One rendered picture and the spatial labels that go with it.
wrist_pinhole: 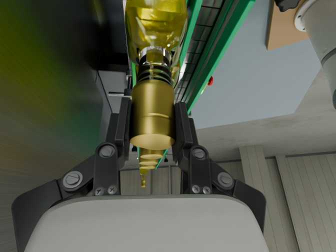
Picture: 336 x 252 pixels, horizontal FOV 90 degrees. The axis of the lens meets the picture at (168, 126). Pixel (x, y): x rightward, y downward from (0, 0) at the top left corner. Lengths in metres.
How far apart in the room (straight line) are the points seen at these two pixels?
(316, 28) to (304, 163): 7.19
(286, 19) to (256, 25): 0.07
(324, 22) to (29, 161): 0.61
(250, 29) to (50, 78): 0.56
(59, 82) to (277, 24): 0.57
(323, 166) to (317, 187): 0.72
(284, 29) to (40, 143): 0.64
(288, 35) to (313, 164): 7.17
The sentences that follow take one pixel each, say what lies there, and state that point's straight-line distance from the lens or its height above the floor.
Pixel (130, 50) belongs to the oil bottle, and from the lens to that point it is 0.17.
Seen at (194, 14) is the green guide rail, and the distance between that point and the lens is 0.30.
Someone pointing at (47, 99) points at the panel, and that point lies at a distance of 0.23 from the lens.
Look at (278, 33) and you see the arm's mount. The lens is 0.66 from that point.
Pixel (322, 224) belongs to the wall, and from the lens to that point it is 7.67.
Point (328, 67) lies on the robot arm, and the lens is 0.54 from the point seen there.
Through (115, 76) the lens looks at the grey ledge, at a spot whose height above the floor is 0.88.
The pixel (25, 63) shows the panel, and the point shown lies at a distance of 0.21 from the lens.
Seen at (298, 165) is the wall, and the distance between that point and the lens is 7.62.
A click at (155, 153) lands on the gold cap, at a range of 0.24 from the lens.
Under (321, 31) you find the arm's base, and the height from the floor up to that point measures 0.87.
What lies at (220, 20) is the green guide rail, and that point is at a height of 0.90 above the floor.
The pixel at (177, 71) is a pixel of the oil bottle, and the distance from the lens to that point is 0.22.
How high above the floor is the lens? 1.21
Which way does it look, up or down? 22 degrees down
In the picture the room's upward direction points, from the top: 179 degrees clockwise
